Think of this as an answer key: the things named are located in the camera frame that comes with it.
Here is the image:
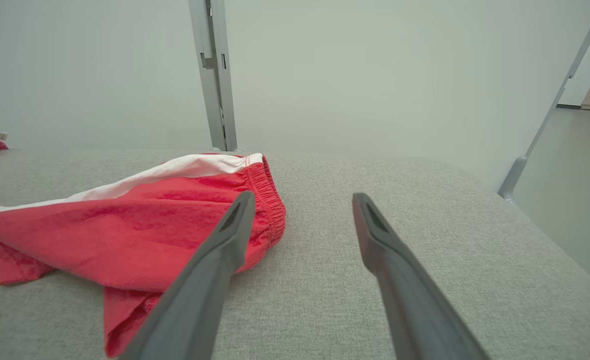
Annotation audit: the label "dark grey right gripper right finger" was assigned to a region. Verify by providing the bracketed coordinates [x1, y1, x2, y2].
[352, 192, 491, 360]

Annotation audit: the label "grey double frame post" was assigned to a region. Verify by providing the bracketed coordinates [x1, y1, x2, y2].
[188, 0, 239, 152]

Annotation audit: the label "thin slanted grey frame post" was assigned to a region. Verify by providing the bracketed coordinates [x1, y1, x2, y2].
[497, 0, 590, 203]

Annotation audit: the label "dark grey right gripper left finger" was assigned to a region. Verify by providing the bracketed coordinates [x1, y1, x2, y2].
[119, 190, 256, 360]

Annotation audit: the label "red shorts with white stripe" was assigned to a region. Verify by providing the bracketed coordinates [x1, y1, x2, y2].
[0, 152, 287, 359]

